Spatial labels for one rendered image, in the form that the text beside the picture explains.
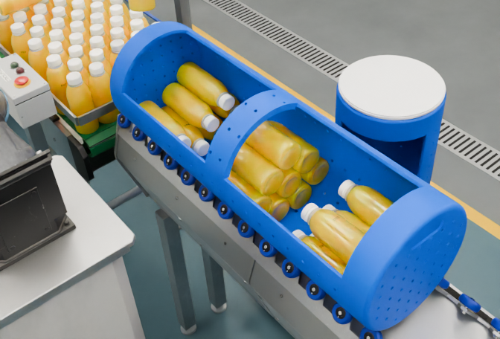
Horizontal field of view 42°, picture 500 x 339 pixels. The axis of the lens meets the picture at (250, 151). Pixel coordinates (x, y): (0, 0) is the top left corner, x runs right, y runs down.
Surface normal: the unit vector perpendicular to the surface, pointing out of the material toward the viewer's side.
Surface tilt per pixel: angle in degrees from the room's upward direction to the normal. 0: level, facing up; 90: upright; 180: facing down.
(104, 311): 90
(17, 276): 0
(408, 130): 90
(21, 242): 90
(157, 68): 90
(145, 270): 0
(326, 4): 0
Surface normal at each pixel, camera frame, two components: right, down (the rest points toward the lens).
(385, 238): -0.43, -0.42
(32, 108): 0.64, 0.49
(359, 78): -0.05, -0.74
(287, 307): -0.74, 0.18
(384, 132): -0.26, 0.65
